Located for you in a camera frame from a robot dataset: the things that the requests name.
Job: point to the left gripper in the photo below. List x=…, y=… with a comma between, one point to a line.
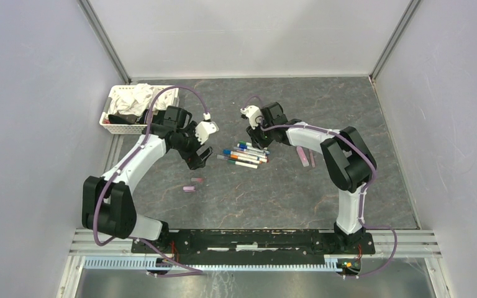
x=193, y=163

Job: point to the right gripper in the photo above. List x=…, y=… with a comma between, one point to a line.
x=256, y=141

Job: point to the pink highlighter cap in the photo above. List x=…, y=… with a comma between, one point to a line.
x=189, y=189

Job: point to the pink highlighter pen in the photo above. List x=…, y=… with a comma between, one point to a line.
x=302, y=156

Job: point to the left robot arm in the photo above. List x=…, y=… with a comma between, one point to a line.
x=107, y=204

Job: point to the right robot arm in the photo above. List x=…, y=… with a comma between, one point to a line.
x=350, y=165

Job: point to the orange cap marker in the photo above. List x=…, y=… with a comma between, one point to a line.
x=230, y=152

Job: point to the white crumpled cloth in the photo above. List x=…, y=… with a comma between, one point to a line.
x=136, y=99

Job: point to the white plastic basket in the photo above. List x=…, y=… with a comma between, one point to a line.
x=126, y=124

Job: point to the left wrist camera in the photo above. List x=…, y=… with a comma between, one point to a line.
x=204, y=129

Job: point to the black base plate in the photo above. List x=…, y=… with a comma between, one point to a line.
x=259, y=247

